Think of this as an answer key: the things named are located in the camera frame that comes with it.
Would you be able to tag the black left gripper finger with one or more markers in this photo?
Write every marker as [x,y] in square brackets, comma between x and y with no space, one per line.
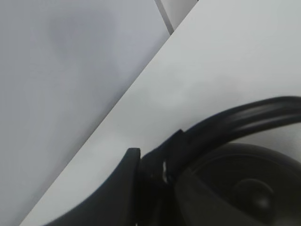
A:
[113,203]

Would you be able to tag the black cast iron teapot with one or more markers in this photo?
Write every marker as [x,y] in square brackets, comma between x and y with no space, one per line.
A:
[203,177]

